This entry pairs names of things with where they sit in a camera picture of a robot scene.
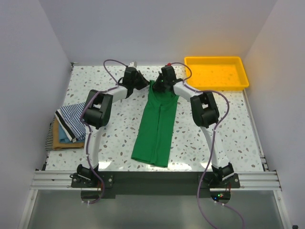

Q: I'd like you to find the green tank top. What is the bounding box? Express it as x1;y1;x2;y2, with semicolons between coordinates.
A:
131;80;179;167

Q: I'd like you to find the blue white striped tank top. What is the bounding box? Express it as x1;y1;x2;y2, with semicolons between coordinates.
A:
60;102;86;143

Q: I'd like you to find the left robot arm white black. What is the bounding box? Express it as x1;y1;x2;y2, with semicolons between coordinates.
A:
71;62;149;189

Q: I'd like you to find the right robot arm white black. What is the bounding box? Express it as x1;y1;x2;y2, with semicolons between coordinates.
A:
152;65;234;187

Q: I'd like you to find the black white wide-striped tank top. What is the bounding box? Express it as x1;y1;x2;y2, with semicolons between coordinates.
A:
55;109;77;143

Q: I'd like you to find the light blue folded tank top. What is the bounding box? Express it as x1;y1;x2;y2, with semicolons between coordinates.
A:
58;125;72;144

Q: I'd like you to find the tan folded tank top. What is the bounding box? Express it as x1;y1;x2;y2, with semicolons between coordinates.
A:
52;118;84;150

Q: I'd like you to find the black white thin-striped tank top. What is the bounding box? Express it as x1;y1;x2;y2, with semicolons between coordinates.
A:
45;123;53;151

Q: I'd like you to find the yellow plastic tray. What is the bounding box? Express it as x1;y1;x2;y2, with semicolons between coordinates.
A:
184;56;249;91

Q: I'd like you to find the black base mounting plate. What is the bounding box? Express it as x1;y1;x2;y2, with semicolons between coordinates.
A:
70;171;241;200

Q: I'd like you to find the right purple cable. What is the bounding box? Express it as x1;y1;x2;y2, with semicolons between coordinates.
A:
170;62;246;229

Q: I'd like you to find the purple cable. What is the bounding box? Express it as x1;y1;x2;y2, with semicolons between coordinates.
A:
170;62;246;229
79;59;131;206

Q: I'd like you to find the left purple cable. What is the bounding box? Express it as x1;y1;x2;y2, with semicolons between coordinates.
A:
79;59;131;206

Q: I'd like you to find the aluminium frame rail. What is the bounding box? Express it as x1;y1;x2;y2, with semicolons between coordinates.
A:
31;170;282;191

